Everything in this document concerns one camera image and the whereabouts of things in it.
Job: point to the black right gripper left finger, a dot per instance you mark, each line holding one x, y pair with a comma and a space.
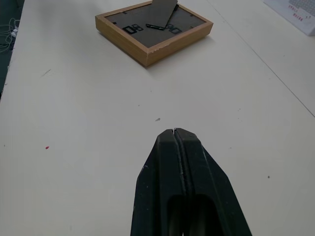
157, 177

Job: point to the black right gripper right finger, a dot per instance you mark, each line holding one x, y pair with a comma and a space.
206, 172

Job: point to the white printed box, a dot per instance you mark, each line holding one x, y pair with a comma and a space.
292, 14

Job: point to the wooden picture frame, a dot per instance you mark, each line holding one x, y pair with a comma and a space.
153, 32

